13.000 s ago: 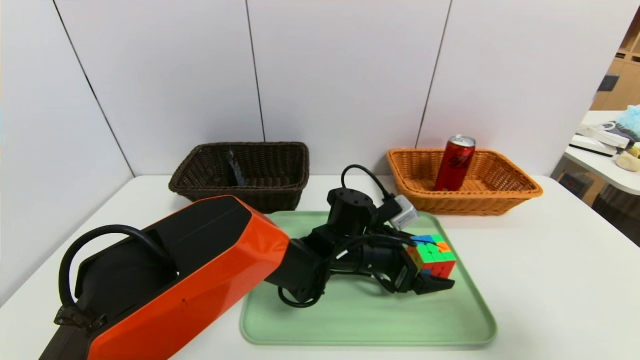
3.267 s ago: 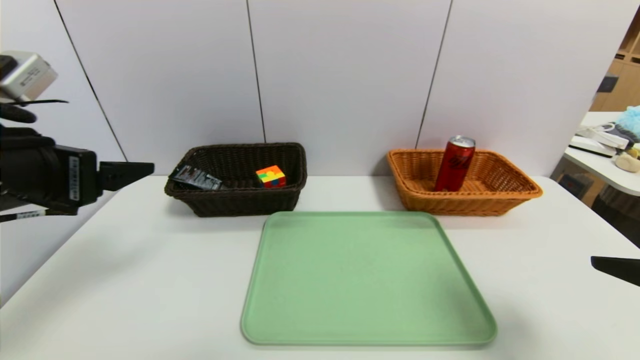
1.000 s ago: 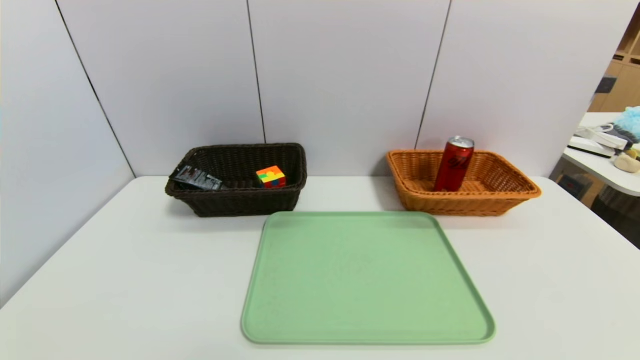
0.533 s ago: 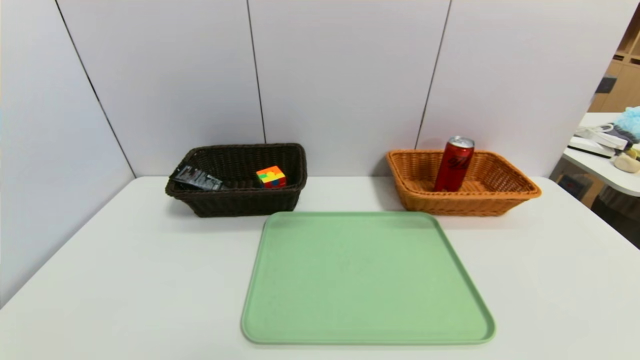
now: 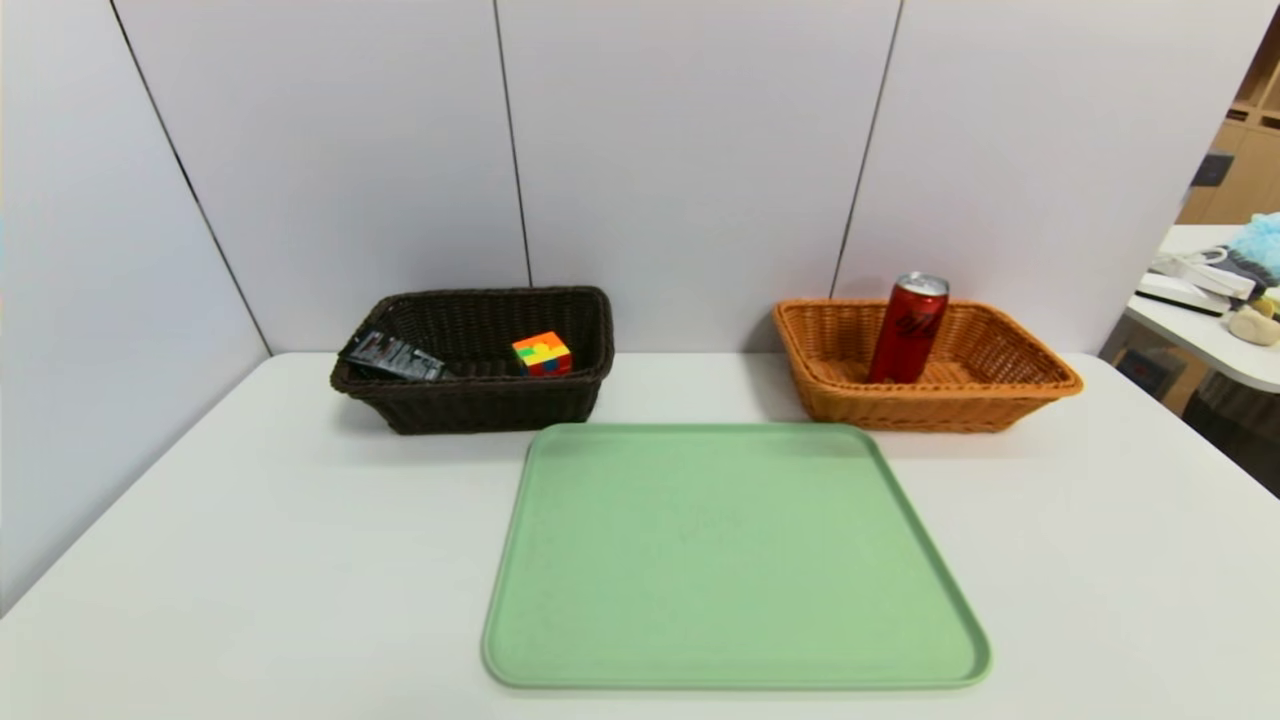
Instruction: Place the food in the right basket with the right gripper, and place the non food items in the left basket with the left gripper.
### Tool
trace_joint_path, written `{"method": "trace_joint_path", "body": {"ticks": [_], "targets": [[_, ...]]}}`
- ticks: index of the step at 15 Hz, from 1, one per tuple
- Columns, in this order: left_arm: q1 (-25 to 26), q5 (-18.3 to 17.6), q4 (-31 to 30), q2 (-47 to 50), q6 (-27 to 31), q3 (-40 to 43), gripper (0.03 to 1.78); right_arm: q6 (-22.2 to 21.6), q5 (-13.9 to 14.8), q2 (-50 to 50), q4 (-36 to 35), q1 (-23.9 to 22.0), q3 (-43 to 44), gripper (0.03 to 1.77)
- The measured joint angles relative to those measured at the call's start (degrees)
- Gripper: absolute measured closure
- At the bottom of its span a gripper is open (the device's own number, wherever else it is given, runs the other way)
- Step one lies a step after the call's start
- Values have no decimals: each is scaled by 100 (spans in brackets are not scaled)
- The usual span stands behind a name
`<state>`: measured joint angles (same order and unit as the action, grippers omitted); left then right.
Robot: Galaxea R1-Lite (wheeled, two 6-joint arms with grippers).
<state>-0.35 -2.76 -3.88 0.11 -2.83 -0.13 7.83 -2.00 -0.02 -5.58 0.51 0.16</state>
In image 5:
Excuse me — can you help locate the wooden shelving unit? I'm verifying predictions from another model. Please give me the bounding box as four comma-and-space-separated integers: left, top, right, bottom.
1180, 20, 1280, 225

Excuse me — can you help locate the light green plastic tray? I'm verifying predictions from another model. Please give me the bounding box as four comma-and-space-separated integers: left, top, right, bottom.
481, 421, 993, 691

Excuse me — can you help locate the beige plush toy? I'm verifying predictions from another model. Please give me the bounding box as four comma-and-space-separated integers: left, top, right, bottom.
1228, 302, 1280, 348

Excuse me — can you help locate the white side table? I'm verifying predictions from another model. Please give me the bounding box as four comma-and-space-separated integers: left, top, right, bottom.
1125, 224, 1280, 394

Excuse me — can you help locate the multicoloured puzzle cube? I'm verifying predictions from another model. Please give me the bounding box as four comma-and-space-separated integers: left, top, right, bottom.
512, 331, 574, 378

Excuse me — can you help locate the orange wicker basket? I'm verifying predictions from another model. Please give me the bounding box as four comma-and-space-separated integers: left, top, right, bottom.
772, 298, 1085, 434

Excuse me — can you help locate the dark brown wicker basket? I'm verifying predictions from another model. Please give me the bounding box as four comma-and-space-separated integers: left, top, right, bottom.
330, 286, 616, 436

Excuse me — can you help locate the black cosmetic tube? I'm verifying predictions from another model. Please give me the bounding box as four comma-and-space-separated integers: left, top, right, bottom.
338, 330, 448, 383

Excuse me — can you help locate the light blue fluffy duster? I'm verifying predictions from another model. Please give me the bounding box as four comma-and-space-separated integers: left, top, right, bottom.
1228, 211, 1280, 291

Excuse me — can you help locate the red soda can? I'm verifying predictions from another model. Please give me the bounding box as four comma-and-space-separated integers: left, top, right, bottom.
866, 271, 951, 385

